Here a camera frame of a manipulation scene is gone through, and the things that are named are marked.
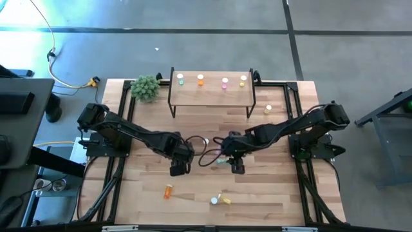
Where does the black desk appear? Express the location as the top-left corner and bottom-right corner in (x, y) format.
(0, 78), (55, 170)

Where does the black desk beam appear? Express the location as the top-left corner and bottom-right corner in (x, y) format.
(27, 146), (86, 178)

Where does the green potted plant white pot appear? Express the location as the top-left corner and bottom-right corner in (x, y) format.
(129, 75), (161, 104)

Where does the black flat device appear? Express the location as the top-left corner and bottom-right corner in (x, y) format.
(0, 68), (35, 78)

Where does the black rectangular device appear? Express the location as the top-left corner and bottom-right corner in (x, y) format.
(0, 91), (35, 115)

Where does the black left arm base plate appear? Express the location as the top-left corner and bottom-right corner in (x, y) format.
(82, 131), (133, 159)

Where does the yellow cable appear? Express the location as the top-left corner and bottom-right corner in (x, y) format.
(28, 0), (94, 90)

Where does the wooden shelf black metal frame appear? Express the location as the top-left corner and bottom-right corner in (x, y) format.
(167, 66), (258, 119)

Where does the silver bracket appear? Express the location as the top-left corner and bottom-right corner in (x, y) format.
(281, 226), (319, 232)
(102, 225), (139, 232)

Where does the grey metal cart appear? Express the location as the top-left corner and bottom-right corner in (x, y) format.
(355, 88), (412, 188)

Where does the white mug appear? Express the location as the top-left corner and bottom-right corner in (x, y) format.
(33, 178), (52, 193)

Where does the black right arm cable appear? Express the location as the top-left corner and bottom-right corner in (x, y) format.
(198, 137), (228, 168)

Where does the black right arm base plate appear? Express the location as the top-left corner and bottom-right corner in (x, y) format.
(288, 133), (347, 162)

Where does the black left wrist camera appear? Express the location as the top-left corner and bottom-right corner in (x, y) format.
(169, 159), (189, 177)

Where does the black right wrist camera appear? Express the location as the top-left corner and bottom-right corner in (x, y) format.
(229, 157), (246, 175)

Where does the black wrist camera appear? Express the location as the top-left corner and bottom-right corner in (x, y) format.
(169, 159), (189, 177)
(229, 157), (246, 175)

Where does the black aluminium table frame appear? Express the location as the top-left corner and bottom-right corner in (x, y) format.
(73, 79), (347, 226)

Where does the glass cup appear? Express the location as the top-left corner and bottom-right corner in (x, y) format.
(52, 178), (68, 193)

